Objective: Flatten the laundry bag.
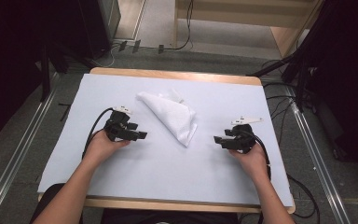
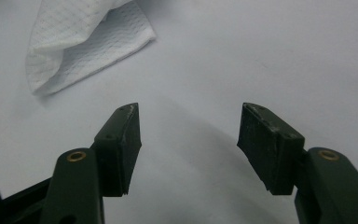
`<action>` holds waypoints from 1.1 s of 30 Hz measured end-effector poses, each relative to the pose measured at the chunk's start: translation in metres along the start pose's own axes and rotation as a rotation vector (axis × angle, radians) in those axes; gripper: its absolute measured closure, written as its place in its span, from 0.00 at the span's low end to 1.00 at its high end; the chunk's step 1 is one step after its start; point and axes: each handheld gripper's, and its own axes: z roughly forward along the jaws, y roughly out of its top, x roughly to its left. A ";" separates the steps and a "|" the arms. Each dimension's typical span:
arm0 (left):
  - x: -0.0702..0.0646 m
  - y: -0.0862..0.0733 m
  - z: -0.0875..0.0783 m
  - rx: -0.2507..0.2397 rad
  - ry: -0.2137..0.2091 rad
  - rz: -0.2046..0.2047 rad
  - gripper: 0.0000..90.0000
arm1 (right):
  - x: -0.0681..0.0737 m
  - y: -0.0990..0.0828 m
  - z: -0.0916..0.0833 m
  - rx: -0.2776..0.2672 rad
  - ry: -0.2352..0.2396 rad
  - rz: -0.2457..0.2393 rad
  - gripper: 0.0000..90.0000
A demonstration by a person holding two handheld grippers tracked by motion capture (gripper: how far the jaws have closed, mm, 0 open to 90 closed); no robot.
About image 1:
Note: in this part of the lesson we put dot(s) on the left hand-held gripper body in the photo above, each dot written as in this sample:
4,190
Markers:
118,127

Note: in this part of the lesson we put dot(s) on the black tripod stand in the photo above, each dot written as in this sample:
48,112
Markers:
300,84

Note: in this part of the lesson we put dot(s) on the white mesh laundry bag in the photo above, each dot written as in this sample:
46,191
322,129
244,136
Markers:
174,116

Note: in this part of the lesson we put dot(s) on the light wooden bench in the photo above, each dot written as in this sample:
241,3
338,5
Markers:
279,37

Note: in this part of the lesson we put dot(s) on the pale blue table sheet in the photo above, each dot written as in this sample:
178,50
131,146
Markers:
223,99

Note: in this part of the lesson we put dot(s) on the black metal stand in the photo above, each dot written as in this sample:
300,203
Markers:
45,74

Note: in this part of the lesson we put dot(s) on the aluminium floor rail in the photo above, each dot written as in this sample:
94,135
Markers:
320,168
15,161

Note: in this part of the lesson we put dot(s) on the black cabinet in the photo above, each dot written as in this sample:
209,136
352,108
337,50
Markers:
96,25

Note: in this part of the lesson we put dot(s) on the wooden table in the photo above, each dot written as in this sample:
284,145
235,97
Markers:
167,74

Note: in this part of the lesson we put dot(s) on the person's right hand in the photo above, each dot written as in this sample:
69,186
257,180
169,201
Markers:
254,163

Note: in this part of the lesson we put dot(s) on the black curtain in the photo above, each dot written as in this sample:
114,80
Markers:
351,77
9,62

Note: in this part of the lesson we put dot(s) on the person's left hand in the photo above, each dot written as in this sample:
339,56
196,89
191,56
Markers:
102,147

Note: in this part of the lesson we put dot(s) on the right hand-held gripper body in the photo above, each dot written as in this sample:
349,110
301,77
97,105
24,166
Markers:
244,138

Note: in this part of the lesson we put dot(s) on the person's dark lap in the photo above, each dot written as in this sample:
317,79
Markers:
167,217

